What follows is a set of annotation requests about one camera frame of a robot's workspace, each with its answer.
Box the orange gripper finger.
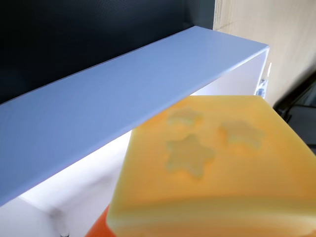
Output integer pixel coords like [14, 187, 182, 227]
[83, 204, 119, 237]

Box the yellow toy block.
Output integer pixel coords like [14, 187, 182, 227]
[106, 94, 316, 237]

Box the white open cardboard box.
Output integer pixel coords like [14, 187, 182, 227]
[0, 25, 273, 237]

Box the dark grey table mat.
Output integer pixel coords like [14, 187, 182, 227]
[0, 0, 216, 105]

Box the clear tape with printed label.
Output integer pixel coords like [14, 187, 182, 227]
[255, 62, 273, 100]

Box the black furniture frame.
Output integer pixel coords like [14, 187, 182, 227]
[271, 74, 316, 152]

